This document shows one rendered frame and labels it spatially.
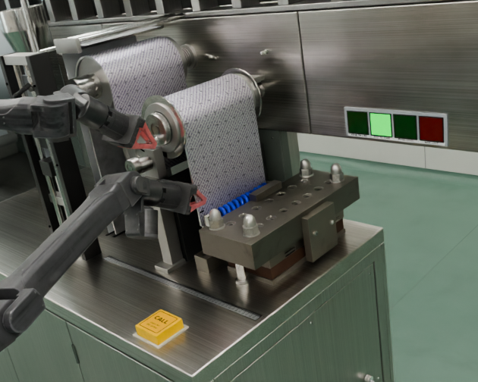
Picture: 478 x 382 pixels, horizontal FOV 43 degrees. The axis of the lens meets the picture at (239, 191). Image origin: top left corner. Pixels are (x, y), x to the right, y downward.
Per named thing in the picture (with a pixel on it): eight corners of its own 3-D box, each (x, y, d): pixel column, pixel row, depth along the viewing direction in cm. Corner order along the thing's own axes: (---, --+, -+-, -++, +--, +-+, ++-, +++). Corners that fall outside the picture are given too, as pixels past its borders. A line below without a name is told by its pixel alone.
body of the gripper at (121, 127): (135, 147, 124) (107, 133, 119) (107, 142, 131) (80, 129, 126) (146, 118, 125) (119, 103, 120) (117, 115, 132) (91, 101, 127)
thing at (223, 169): (199, 226, 140) (185, 151, 133) (265, 189, 155) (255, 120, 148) (201, 226, 140) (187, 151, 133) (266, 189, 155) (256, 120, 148)
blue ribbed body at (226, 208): (205, 226, 141) (203, 212, 140) (265, 192, 155) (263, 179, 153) (216, 228, 138) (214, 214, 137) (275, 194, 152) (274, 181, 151)
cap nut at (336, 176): (326, 181, 149) (325, 164, 147) (334, 176, 151) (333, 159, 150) (338, 183, 146) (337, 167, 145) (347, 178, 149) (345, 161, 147)
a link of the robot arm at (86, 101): (74, 121, 117) (89, 95, 117) (61, 110, 122) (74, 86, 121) (102, 135, 122) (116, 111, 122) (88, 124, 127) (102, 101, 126)
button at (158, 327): (136, 335, 123) (134, 325, 122) (162, 317, 127) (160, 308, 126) (158, 346, 118) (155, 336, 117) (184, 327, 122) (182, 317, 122)
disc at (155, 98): (145, 150, 143) (136, 90, 136) (147, 149, 143) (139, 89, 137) (187, 165, 134) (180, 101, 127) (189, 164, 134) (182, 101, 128)
